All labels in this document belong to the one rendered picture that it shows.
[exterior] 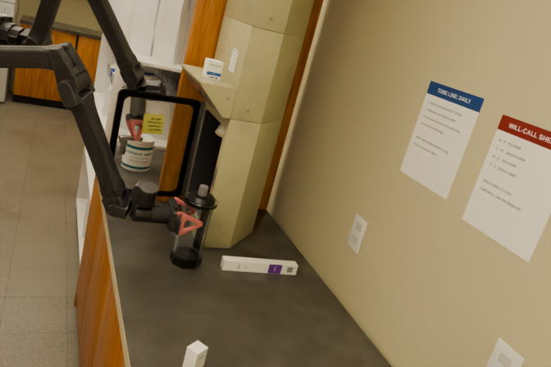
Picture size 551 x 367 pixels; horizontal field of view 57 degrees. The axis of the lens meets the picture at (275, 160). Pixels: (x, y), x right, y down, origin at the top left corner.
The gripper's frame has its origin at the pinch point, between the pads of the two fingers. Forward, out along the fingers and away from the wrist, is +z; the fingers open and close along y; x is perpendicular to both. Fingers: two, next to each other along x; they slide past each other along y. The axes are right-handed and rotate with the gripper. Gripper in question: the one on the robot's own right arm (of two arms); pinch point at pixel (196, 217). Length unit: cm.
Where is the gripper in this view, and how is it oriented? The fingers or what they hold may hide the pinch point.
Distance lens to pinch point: 162.0
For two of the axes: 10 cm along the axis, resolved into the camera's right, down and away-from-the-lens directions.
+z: 8.9, 1.4, 4.4
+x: -2.7, 9.2, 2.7
